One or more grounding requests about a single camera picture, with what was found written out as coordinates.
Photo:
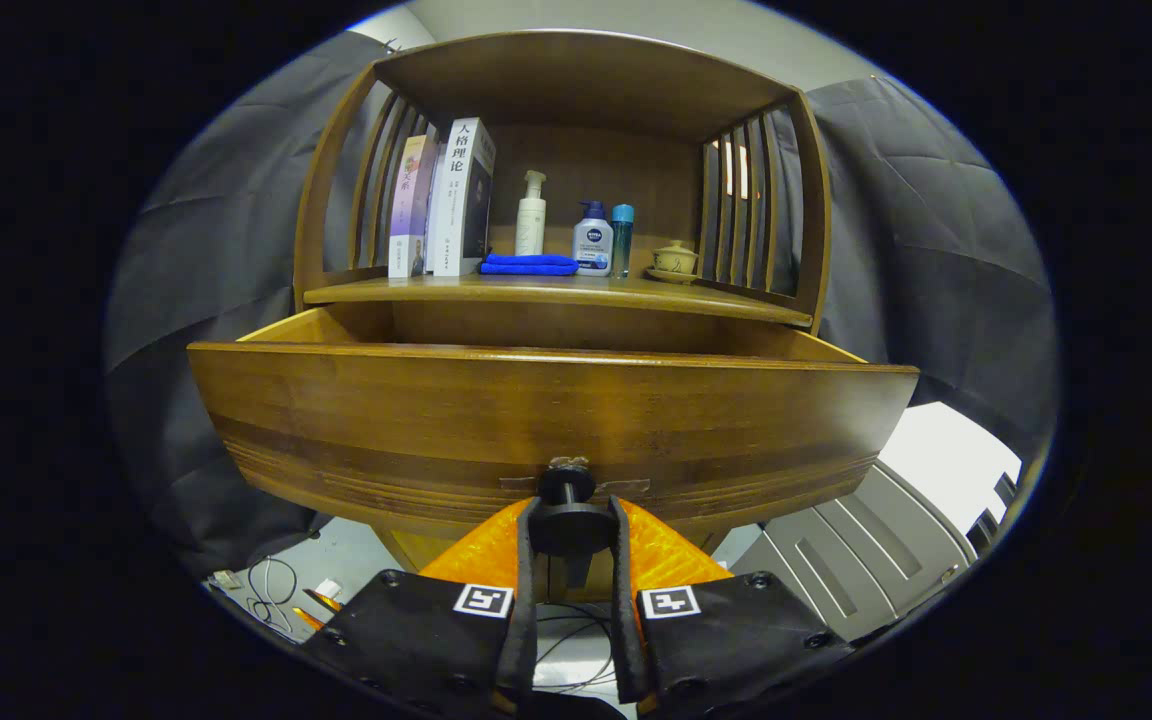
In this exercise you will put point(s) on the white bottle blue pump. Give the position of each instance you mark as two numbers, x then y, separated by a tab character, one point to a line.
593	248

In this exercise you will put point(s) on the wooden countertop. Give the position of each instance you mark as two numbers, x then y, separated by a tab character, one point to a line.
556	290

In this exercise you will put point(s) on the thick white book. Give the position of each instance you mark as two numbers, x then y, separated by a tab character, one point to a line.
458	210

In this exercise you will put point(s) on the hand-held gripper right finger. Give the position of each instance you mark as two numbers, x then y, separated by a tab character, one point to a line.
624	630

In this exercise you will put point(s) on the teal glass bottle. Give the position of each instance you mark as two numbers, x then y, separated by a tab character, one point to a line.
622	245

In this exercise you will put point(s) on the blue folded cloth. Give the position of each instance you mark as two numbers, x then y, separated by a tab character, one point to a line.
531	265

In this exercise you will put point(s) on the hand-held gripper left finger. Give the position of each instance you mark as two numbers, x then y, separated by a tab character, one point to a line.
526	620

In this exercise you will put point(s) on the purple book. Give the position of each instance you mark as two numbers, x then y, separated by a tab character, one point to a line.
410	210

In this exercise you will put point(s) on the yellow saucer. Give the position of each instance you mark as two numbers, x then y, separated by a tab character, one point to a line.
671	278

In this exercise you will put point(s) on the wooden cabinet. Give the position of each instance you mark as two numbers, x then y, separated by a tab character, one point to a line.
596	160

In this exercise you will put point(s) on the yellow lidded teacup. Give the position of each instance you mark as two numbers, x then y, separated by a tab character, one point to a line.
676	262

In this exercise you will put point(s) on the wooden drawer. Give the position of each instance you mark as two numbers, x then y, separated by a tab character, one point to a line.
536	410

